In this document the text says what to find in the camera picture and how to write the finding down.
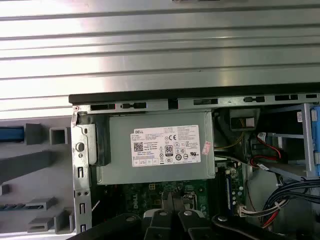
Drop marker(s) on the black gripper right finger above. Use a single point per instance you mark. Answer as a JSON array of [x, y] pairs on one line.
[[190, 225]]

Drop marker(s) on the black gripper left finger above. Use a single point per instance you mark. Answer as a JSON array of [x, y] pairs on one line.
[[160, 225]]

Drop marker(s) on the CPU socket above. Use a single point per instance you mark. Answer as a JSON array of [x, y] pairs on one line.
[[192, 200]]

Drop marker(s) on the green motherboard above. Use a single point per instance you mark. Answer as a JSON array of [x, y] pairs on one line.
[[200, 190]]

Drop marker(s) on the blue RAM stick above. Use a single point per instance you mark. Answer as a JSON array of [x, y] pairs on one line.
[[228, 192]]

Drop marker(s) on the grey power supply unit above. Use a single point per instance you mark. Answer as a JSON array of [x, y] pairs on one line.
[[120, 150]]

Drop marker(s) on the black open PC case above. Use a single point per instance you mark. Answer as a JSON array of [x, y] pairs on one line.
[[80, 175]]

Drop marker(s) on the grey plastic parts rack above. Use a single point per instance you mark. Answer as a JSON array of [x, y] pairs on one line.
[[37, 175]]

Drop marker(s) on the grey metal drive cage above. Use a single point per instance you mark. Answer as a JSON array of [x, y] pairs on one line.
[[306, 140]]

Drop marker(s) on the blue plastic drive latch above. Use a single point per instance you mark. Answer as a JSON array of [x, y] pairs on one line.
[[315, 140]]

